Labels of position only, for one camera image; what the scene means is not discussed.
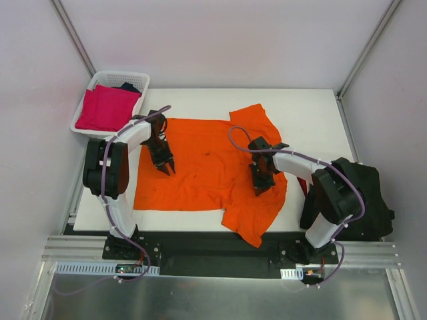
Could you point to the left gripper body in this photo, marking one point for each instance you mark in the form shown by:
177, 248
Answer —
162, 158

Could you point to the orange t shirt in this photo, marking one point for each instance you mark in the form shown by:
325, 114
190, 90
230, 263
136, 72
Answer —
212, 173

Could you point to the pink t shirt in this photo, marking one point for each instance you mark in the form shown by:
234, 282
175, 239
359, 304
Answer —
106, 109

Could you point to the left white cable duct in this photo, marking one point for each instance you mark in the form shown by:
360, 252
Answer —
105, 269

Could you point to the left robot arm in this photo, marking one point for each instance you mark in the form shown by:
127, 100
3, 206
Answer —
106, 175

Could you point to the dark navy t shirt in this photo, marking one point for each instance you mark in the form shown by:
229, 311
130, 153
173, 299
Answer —
130, 87

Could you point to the right white cable duct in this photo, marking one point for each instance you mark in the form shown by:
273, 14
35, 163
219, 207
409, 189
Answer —
292, 274

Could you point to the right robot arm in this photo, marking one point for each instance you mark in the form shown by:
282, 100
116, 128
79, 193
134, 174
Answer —
336, 188

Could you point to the aluminium frame post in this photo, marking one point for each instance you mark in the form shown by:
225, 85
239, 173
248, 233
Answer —
73, 35
382, 24

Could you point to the black t shirt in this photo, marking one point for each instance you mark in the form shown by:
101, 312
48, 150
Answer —
377, 220

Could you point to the red t shirt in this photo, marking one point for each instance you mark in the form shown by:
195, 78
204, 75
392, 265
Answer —
304, 186

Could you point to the left aluminium frame post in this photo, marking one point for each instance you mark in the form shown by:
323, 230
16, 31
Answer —
73, 35

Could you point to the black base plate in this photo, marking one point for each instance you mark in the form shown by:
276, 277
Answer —
218, 254

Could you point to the right aluminium frame post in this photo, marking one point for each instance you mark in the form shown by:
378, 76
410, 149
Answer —
382, 24

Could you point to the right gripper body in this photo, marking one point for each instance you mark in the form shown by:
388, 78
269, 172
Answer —
262, 180

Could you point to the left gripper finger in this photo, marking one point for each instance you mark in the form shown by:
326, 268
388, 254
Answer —
163, 168
171, 164

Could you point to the white cable duct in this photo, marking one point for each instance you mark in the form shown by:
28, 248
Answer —
292, 274
105, 269

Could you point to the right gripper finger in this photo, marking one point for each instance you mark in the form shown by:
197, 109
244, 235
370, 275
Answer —
258, 192
266, 189

